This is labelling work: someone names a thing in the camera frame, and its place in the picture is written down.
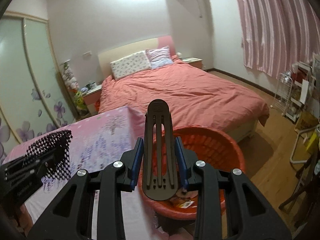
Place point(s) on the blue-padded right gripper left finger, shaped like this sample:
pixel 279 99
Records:
pixel 69 214

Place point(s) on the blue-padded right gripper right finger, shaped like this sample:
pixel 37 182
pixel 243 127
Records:
pixel 249 214

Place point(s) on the brown hair claw clip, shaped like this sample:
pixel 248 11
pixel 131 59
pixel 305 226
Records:
pixel 159 179

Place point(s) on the orange plastic trash basket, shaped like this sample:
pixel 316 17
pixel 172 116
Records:
pixel 206 159

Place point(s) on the sliding wardrobe with flower decals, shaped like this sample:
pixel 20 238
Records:
pixel 34 100

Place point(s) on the pink bedside table left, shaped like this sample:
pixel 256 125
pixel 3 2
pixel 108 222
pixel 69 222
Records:
pixel 92 99

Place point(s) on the stack of plush toys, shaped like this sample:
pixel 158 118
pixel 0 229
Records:
pixel 73 88

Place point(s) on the bed with coral duvet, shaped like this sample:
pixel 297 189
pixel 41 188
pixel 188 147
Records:
pixel 194 96

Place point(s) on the white floral pillow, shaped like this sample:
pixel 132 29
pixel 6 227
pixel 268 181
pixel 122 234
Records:
pixel 130 64

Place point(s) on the bedside table right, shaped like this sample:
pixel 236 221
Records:
pixel 193 61

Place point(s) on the pink striped pillow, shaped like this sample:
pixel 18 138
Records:
pixel 159 57

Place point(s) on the pink striped curtain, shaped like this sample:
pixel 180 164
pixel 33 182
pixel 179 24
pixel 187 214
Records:
pixel 277 34

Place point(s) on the white wire rack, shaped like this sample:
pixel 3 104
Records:
pixel 282 95

